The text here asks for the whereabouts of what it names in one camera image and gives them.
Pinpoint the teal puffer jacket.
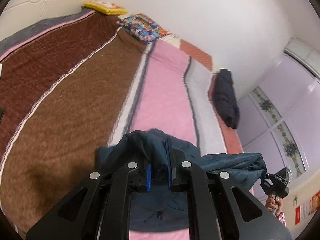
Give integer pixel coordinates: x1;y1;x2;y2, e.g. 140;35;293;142
95;129;267;233

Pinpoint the person's right hand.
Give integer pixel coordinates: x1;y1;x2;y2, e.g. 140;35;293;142
265;194;283;216

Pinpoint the pink plaid shirt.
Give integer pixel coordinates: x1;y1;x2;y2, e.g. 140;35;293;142
275;211;286;226

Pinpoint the folded black jacket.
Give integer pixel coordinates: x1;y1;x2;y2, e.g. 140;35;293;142
213;69;240;129

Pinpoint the brown striped bed blanket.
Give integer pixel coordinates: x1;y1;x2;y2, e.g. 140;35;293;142
1;9;242;238

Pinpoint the colourful patterned pillow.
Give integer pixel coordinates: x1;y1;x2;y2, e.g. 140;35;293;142
117;13;170;44

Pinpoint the yellow pillow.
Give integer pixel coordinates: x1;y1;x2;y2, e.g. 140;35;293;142
83;1;127;15

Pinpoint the red wall poster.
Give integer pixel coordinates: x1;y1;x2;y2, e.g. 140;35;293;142
295;191;319;225

